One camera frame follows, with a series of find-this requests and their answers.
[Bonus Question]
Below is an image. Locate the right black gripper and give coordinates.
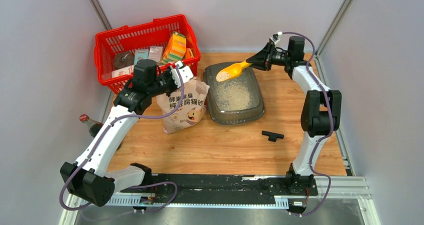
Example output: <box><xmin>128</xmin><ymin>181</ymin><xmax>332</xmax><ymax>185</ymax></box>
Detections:
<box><xmin>245</xmin><ymin>42</ymin><xmax>290</xmax><ymax>71</ymax></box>

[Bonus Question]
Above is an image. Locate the cat litter bag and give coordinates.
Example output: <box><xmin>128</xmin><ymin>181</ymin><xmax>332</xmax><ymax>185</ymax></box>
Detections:
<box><xmin>156</xmin><ymin>77</ymin><xmax>210</xmax><ymax>134</ymax></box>

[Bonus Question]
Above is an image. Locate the yellow plastic scoop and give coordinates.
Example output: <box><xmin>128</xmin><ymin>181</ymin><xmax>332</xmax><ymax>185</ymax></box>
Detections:
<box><xmin>215</xmin><ymin>61</ymin><xmax>251</xmax><ymax>82</ymax></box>

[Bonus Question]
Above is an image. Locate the black bag clip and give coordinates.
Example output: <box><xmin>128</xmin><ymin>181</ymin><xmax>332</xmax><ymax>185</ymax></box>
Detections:
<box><xmin>261</xmin><ymin>130</ymin><xmax>285</xmax><ymax>143</ymax></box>

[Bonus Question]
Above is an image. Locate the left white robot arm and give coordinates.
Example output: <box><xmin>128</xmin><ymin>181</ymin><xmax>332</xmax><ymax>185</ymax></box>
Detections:
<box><xmin>59</xmin><ymin>59</ymin><xmax>194</xmax><ymax>211</ymax></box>

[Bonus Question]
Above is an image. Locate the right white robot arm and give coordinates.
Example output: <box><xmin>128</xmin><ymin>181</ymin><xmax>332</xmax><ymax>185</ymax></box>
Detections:
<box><xmin>246</xmin><ymin>31</ymin><xmax>342</xmax><ymax>195</ymax></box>

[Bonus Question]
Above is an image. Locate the pink small box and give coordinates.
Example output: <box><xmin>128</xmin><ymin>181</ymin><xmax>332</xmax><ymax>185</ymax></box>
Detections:
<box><xmin>148</xmin><ymin>46</ymin><xmax>164</xmax><ymax>63</ymax></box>

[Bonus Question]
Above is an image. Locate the teal small box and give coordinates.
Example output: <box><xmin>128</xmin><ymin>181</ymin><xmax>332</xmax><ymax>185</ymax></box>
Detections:
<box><xmin>133</xmin><ymin>49</ymin><xmax>149</xmax><ymax>66</ymax></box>

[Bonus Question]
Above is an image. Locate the white pink flat box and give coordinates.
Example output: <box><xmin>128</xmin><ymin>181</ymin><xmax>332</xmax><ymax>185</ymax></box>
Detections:
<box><xmin>111</xmin><ymin>65</ymin><xmax>134</xmax><ymax>78</ymax></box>

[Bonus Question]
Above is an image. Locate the grey plastic litter box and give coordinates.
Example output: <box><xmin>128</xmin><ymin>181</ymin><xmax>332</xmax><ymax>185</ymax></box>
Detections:
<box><xmin>203</xmin><ymin>62</ymin><xmax>265</xmax><ymax>126</ymax></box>

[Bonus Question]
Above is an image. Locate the orange sponge pack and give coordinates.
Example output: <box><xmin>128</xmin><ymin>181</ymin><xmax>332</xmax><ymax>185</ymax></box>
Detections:
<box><xmin>161</xmin><ymin>31</ymin><xmax>187</xmax><ymax>65</ymax></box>

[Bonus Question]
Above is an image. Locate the brown round disc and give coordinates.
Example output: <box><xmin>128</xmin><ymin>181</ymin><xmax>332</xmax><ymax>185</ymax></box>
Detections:
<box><xmin>113</xmin><ymin>51</ymin><xmax>134</xmax><ymax>70</ymax></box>

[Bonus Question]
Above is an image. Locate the red plastic shopping basket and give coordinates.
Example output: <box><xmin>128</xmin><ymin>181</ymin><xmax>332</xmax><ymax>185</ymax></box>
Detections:
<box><xmin>94</xmin><ymin>14</ymin><xmax>201</xmax><ymax>94</ymax></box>

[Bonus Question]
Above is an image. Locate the cola bottle red cap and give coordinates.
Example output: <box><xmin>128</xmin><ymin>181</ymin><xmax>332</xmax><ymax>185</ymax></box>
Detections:
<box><xmin>79</xmin><ymin>114</ymin><xmax>103</xmax><ymax>138</ymax></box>

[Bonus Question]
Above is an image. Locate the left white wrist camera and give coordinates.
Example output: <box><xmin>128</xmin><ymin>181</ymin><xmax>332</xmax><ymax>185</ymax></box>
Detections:
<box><xmin>170</xmin><ymin>60</ymin><xmax>194</xmax><ymax>89</ymax></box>

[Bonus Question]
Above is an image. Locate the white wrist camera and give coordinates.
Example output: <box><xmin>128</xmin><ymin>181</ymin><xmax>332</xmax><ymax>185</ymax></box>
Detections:
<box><xmin>170</xmin><ymin>60</ymin><xmax>194</xmax><ymax>89</ymax></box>
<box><xmin>269</xmin><ymin>31</ymin><xmax>283</xmax><ymax>46</ymax></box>

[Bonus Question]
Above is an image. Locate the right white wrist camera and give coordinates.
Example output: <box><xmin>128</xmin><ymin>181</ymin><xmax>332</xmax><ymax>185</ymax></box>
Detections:
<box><xmin>269</xmin><ymin>31</ymin><xmax>283</xmax><ymax>46</ymax></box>

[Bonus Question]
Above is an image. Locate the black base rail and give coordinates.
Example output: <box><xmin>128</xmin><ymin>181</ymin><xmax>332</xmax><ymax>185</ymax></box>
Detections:
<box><xmin>127</xmin><ymin>173</ymin><xmax>319</xmax><ymax>210</ymax></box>

